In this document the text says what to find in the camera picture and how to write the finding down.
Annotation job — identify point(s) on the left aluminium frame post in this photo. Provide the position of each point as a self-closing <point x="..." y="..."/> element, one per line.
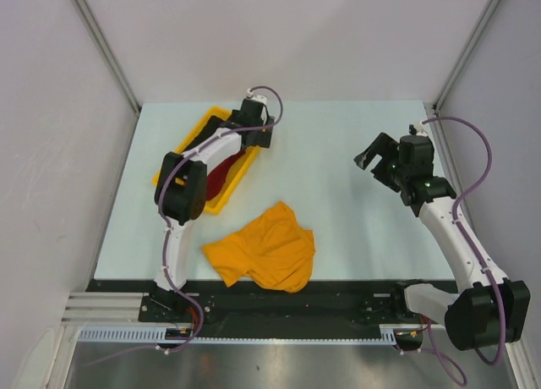
<point x="97" y="35"/>

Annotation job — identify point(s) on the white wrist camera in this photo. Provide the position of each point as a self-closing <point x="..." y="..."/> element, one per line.
<point x="257" y="97"/>
<point x="418" y="129"/>

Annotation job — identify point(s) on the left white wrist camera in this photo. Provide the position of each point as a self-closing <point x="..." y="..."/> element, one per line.
<point x="257" y="97"/>

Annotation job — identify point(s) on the red rolled t shirt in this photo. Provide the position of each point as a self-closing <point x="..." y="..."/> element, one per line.
<point x="223" y="180"/>

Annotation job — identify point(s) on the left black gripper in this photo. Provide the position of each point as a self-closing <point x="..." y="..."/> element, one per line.
<point x="262" y="138"/>

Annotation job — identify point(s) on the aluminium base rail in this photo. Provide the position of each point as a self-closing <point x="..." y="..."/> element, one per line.
<point x="102" y="309"/>

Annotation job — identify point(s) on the black rolled t shirt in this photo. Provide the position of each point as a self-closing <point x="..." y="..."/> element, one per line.
<point x="213" y="130"/>

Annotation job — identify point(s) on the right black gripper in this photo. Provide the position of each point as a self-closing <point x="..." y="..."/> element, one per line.
<point x="386" y="147"/>

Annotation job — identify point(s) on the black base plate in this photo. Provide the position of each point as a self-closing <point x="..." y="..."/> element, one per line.
<point x="322" y="310"/>

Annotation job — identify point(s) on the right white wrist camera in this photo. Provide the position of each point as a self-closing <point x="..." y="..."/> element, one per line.
<point x="418" y="129"/>

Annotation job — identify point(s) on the aluminium frame post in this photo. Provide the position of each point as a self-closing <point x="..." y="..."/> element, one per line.
<point x="97" y="35"/>
<point x="488" y="13"/>

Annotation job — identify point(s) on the white slotted cable duct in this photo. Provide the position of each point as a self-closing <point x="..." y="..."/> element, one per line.
<point x="173" y="336"/>

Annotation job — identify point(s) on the right aluminium frame post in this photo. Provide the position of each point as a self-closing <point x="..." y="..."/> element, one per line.
<point x="488" y="13"/>

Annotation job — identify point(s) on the orange t shirt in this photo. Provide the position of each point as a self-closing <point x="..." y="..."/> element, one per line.
<point x="273" y="250"/>

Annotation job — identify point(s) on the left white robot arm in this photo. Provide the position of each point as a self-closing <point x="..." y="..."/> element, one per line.
<point x="181" y="184"/>

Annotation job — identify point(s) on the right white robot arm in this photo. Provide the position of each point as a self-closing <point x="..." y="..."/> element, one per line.
<point x="488" y="308"/>

